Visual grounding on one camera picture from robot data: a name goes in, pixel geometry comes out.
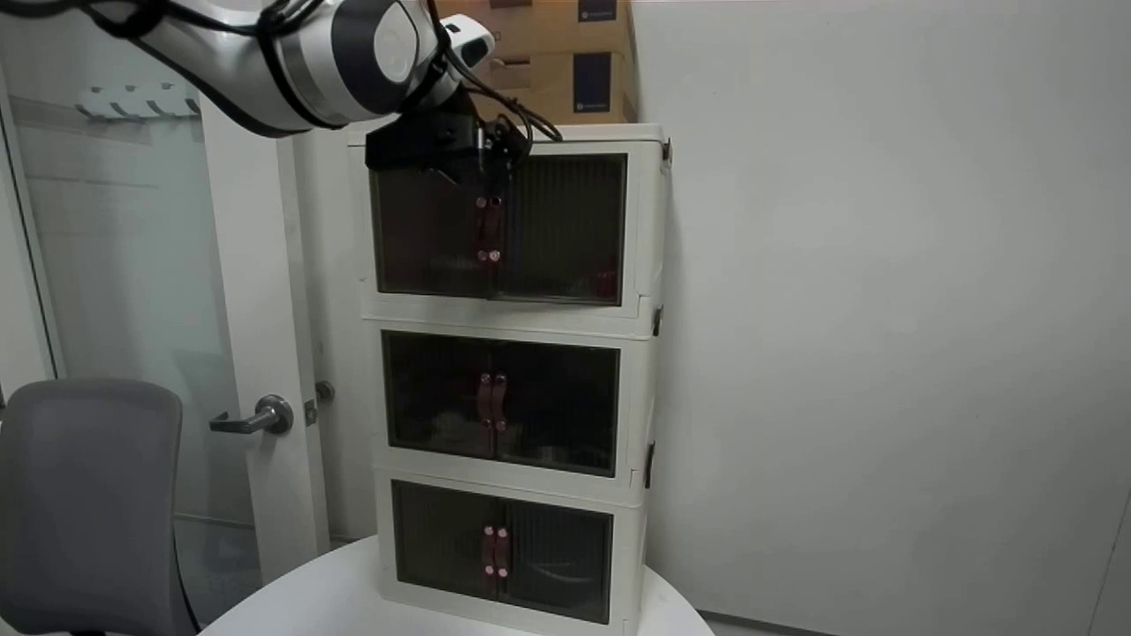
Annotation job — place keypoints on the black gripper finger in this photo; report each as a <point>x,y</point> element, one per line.
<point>501,178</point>

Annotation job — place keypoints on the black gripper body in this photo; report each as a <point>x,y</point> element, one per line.
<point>501,135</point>

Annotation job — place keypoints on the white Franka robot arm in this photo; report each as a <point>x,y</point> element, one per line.
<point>295,59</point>

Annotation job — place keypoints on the white three-tier storage cabinet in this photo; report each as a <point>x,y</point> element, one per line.
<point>513,321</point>

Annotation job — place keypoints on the tinted middle cabinet door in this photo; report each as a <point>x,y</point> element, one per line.
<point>429,394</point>
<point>561,408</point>

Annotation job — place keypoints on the tinted bottom cabinet door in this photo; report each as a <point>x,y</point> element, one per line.
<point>552,561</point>
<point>435,534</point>

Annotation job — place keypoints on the cardboard box with dark label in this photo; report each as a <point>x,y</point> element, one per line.
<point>544,95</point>
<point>544,30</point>

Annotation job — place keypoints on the white room door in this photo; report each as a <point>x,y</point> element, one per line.
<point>267,305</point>

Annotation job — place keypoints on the metal door latch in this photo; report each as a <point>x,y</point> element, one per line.
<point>315,406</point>

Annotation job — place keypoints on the grey office chair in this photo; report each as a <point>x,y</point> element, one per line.
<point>83,495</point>

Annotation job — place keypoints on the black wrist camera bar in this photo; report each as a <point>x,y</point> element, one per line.
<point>420,144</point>

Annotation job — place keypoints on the white coat hook rail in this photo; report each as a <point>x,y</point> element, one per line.
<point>136,104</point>

